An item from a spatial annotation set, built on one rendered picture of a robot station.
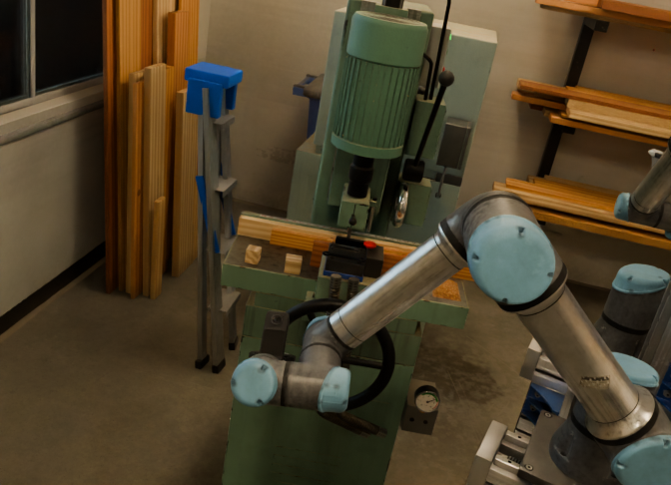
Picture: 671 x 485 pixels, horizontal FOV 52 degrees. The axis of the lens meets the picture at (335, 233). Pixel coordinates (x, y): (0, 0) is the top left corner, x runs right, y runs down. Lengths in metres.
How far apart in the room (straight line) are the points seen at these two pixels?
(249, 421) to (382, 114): 0.87
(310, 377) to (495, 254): 0.37
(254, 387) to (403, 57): 0.81
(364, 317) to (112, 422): 1.53
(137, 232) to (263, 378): 2.07
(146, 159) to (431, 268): 2.04
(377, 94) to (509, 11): 2.45
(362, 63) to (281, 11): 2.58
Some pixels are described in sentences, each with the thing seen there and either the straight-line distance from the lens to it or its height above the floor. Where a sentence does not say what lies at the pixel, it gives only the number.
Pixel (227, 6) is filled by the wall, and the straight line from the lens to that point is 4.23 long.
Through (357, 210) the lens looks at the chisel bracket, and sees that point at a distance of 1.69.
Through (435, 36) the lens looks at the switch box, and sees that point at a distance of 1.92.
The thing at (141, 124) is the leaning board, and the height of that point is 0.81.
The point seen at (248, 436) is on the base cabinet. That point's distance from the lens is 1.93.
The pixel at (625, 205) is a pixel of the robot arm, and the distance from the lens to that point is 2.00.
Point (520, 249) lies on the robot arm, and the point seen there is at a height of 1.30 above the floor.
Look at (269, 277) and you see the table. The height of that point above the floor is 0.88.
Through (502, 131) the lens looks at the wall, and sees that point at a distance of 4.07.
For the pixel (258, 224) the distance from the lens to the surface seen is 1.80.
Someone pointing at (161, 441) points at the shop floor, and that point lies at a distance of 2.51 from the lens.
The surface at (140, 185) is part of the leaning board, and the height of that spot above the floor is 0.54.
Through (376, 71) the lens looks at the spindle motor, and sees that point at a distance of 1.57.
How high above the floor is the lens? 1.66
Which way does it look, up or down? 23 degrees down
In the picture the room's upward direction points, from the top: 11 degrees clockwise
